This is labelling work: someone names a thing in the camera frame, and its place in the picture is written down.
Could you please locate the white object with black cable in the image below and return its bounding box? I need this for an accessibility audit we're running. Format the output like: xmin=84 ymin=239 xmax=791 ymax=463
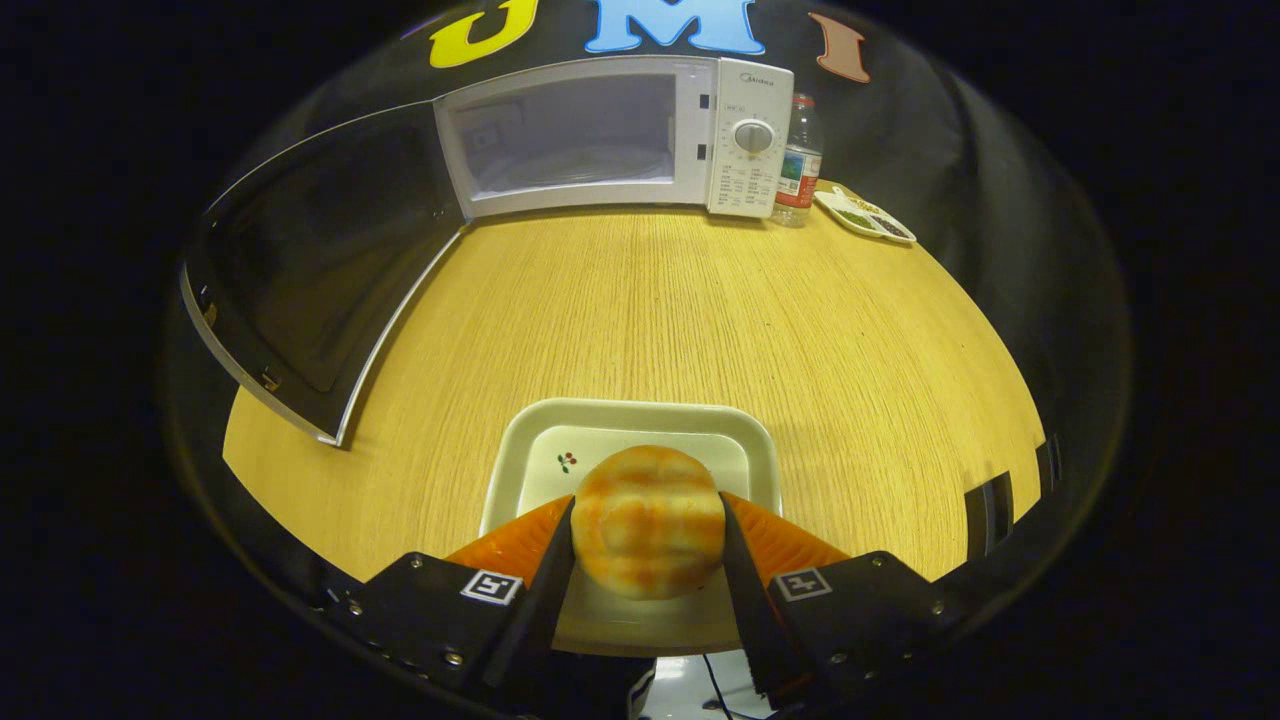
xmin=628 ymin=650 xmax=776 ymax=720

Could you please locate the white divided dish of beans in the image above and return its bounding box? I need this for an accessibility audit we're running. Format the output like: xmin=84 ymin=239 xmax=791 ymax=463
xmin=814 ymin=186 xmax=917 ymax=245

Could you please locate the cream square plate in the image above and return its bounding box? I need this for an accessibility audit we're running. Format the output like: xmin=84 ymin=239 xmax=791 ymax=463
xmin=480 ymin=398 xmax=784 ymax=658

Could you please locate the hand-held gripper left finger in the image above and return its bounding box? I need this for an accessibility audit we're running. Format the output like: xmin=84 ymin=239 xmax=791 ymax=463
xmin=330 ymin=495 xmax=579 ymax=701

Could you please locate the round golden bread bun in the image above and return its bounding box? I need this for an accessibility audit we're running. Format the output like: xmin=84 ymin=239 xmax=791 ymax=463
xmin=570 ymin=444 xmax=727 ymax=601

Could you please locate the white microwave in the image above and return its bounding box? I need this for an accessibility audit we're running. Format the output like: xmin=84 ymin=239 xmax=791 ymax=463
xmin=180 ymin=55 xmax=796 ymax=448

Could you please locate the clear plastic water bottle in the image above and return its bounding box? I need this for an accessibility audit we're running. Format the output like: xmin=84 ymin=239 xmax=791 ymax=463
xmin=770 ymin=93 xmax=825 ymax=229

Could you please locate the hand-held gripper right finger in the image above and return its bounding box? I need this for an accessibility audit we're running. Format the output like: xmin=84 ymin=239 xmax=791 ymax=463
xmin=718 ymin=490 xmax=976 ymax=706

